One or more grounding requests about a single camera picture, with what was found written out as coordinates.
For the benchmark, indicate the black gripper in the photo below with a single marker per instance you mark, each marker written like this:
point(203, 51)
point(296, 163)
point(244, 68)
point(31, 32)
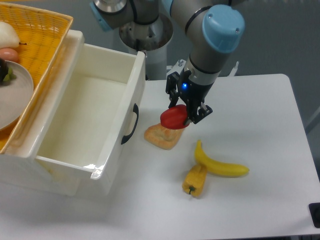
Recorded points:
point(192, 94)

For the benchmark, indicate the red bell pepper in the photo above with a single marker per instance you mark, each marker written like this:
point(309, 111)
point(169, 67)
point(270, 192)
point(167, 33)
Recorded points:
point(174, 118)

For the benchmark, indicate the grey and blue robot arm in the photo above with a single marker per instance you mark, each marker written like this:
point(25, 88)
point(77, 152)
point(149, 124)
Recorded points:
point(213, 27)

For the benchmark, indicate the yellow bell pepper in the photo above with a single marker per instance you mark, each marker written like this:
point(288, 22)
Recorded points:
point(194, 181)

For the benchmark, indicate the open white upper drawer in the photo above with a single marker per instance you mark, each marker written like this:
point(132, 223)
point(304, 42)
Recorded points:
point(84, 137)

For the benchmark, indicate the golden pastry turnover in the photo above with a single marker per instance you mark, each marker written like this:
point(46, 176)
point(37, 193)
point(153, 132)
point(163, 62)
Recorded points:
point(162, 137)

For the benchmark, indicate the yellow banana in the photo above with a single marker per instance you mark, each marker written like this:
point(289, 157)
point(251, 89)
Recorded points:
point(219, 168)

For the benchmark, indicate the yellow woven basket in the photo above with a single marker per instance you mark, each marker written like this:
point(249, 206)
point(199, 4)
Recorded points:
point(43, 31)

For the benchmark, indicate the grey round plate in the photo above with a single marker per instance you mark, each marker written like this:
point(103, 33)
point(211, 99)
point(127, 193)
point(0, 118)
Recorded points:
point(15, 94)

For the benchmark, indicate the black object at table edge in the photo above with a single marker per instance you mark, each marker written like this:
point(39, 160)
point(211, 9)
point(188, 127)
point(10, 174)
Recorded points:
point(314, 209)

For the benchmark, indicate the dark eggplant with green stem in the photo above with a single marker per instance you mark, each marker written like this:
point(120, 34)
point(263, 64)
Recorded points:
point(6, 73)

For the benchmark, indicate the white pear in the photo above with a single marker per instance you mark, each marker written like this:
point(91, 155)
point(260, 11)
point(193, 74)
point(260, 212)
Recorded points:
point(8, 36)

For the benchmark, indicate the white metal bracket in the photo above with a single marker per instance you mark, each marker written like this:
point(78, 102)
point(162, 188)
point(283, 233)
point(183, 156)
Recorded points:
point(177, 67)

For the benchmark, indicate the black drawer handle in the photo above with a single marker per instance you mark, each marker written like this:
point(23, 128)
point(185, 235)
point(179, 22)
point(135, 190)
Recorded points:
point(133, 122)

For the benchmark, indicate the white table frame post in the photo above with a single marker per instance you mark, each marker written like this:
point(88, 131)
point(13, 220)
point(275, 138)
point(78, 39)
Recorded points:
point(234, 69)

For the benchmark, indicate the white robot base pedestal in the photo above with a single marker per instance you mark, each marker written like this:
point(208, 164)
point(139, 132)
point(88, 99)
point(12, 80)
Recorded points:
point(151, 39)

